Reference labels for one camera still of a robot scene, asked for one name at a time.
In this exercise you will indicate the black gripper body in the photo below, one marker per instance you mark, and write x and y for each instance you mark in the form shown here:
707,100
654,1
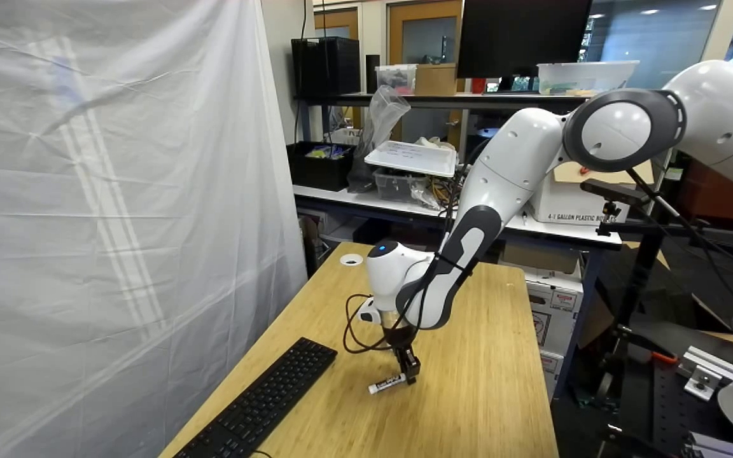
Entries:
397,342

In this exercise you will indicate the marker with black cap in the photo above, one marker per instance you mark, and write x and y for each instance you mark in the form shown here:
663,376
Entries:
383,385

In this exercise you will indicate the white workbench shelf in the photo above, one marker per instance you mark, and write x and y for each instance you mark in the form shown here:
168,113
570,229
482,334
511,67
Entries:
357,199

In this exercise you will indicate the black computer keyboard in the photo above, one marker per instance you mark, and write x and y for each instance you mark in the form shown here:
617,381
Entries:
254,403

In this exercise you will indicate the white printed cardboard box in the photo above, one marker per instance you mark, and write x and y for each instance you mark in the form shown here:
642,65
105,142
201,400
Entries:
553,306

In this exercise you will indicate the white flat tray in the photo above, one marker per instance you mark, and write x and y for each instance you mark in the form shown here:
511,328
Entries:
408,157

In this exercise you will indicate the black storage bin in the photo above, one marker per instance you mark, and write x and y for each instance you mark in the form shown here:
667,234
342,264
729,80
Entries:
320,165

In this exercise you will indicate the clear plastic bag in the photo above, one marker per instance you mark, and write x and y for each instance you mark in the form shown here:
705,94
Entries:
383,114

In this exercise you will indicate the white box with cardboard lid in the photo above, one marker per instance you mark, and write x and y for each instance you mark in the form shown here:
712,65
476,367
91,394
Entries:
586,207

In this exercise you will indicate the small clear plastic container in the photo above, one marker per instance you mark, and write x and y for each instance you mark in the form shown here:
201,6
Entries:
396,80

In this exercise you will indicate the small brown cardboard box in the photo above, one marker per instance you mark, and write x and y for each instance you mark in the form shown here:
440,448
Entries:
434,80

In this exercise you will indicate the black stacked boxes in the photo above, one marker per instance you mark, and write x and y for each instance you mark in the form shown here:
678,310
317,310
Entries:
327,67

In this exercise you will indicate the white translucent curtain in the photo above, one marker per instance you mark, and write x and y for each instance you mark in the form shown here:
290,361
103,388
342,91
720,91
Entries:
112,229

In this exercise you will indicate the clear lidded plastic container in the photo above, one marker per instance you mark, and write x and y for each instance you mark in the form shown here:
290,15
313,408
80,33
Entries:
586,76

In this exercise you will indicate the black monitor screen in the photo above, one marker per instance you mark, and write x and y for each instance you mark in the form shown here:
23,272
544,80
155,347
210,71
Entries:
523,38

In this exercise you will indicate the brown wooden cabinet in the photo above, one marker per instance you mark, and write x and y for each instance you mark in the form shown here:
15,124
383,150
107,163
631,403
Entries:
712,192

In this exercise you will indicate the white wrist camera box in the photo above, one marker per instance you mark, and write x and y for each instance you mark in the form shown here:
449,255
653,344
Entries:
369,310

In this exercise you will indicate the black camera tripod stand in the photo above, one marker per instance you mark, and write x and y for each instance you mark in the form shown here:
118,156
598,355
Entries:
642,255

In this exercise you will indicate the silver metal bracket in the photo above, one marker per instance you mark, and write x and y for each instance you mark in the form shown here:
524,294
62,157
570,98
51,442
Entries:
710,371

